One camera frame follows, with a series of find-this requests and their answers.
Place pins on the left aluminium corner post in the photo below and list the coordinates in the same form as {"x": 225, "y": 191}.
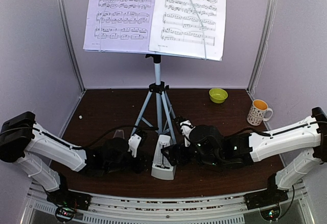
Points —
{"x": 70, "y": 47}

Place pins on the yellow-green bowl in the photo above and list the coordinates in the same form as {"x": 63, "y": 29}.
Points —
{"x": 218, "y": 95}

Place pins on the purple sheet music page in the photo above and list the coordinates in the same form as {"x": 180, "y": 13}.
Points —
{"x": 118, "y": 26}

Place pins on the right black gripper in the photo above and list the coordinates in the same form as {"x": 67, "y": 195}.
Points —
{"x": 173, "y": 150}

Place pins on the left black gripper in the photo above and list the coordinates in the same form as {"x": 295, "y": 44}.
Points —
{"x": 140, "y": 165}

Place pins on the right aluminium corner post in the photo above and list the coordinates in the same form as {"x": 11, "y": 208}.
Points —
{"x": 263, "y": 47}

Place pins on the aluminium corner post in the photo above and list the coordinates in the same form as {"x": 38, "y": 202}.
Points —
{"x": 263, "y": 47}
{"x": 70, "y": 47}

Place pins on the patterned white mug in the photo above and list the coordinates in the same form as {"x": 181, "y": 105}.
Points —
{"x": 259, "y": 112}

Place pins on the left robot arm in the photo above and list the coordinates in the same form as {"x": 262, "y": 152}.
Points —
{"x": 23, "y": 140}

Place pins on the aluminium front rail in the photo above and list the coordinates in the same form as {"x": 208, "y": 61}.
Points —
{"x": 230, "y": 208}

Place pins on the clear metronome front cover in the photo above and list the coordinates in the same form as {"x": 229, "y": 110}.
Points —
{"x": 119, "y": 135}

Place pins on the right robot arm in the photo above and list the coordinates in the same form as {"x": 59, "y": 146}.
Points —
{"x": 248, "y": 146}

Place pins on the grey metronome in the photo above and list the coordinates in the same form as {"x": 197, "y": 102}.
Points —
{"x": 161, "y": 168}

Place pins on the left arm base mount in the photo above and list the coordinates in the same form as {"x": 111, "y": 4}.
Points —
{"x": 70, "y": 199}

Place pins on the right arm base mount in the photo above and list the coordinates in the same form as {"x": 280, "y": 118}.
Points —
{"x": 264, "y": 198}

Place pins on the white sheet music page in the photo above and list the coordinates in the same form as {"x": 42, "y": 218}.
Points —
{"x": 189, "y": 28}

